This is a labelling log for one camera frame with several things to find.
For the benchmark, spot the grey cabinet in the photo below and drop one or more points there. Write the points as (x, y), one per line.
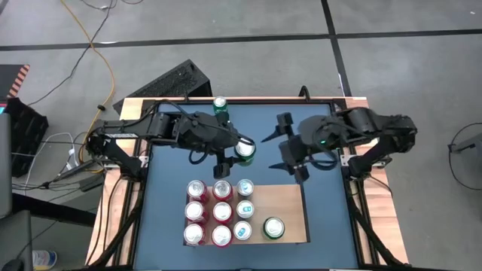
(4, 165)

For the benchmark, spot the red Coca-Cola can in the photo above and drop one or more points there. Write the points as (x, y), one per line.
(196, 189)
(194, 211)
(194, 234)

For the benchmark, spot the black metal base beam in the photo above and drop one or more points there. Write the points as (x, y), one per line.
(56, 214)

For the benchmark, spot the white blue yellow canister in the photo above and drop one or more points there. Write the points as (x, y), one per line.
(44, 259)

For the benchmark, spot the grey metal bracket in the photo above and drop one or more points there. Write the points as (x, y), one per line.
(343, 160)
(144, 161)

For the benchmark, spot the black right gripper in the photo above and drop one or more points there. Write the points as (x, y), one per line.
(309, 141)

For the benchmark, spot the black metal table frame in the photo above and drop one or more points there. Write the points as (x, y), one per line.
(135, 226)

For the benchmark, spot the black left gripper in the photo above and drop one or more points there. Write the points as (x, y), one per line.
(207, 131)

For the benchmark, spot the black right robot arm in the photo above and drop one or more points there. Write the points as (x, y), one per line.
(376, 120)

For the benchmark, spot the black plastic crate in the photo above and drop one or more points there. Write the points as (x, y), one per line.
(24, 131)

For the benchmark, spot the red Fanta can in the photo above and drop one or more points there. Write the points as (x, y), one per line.
(222, 212)
(221, 236)
(222, 190)

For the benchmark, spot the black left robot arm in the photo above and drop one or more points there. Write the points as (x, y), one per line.
(124, 130)

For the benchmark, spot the blue table mat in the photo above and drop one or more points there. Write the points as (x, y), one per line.
(169, 195)

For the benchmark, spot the orange black striped panel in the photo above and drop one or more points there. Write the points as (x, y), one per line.
(9, 77)

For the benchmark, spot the light wooden board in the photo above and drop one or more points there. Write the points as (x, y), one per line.
(278, 203)

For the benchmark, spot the blue silver Red Bull can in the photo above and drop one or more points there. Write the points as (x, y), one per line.
(242, 230)
(245, 187)
(245, 209)

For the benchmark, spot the black power adapter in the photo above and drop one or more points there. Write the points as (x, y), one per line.
(90, 183)

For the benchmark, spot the green Sprite can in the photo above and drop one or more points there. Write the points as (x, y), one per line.
(220, 104)
(273, 227)
(245, 150)

